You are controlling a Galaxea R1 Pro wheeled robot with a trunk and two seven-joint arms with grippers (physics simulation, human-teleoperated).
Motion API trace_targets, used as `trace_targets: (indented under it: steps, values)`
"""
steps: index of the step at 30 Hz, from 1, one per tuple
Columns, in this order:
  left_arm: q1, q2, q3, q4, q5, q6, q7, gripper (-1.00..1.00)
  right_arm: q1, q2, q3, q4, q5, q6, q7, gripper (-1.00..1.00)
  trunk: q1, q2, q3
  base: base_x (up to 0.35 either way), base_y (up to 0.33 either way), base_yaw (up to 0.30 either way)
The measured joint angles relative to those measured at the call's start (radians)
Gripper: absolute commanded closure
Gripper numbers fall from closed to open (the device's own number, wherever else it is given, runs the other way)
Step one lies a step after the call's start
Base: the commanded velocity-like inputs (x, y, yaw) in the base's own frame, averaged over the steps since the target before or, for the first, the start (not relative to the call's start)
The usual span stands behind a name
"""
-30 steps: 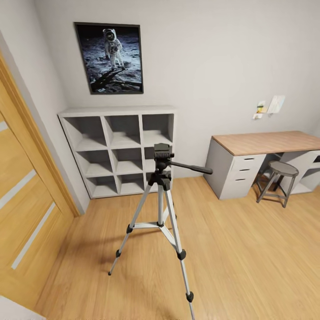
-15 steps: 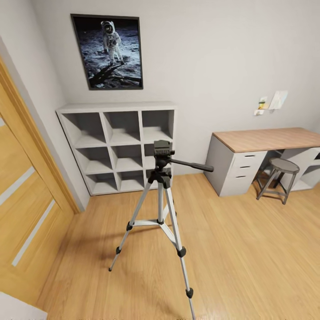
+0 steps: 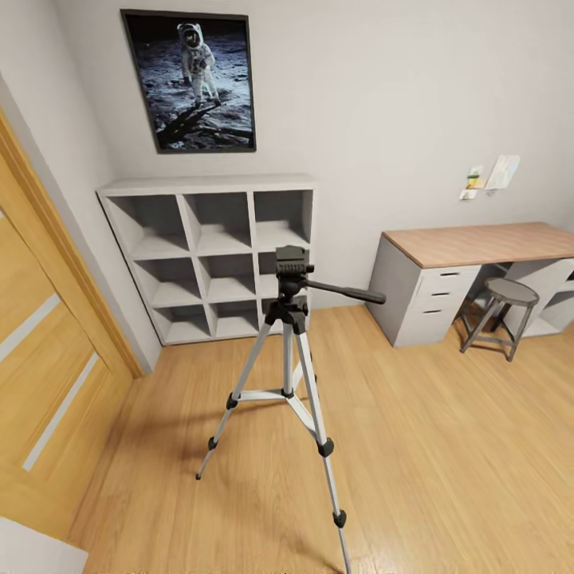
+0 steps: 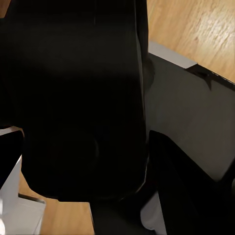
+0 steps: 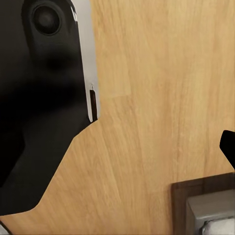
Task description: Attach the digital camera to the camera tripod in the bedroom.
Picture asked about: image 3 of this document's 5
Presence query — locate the camera tripod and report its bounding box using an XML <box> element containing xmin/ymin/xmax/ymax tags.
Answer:
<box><xmin>195</xmin><ymin>246</ymin><xmax>387</xmax><ymax>574</ymax></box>

